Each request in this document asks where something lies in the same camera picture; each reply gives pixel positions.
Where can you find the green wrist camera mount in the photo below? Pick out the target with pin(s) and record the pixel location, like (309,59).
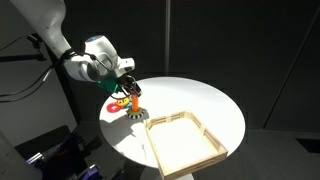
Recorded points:
(108,85)

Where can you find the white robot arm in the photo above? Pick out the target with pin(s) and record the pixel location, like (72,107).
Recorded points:
(43,20)

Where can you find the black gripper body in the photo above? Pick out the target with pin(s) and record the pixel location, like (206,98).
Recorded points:
(126,82)

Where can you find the white table pedestal base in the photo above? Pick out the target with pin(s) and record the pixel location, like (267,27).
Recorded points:
(148,175)

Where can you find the wooden tray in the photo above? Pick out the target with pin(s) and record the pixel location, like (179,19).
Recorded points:
(180,143)

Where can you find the orange stand with striped base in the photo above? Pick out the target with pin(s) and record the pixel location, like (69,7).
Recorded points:
(135,103)

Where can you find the black and blue equipment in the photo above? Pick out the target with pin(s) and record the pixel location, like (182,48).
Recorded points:
(66,156)

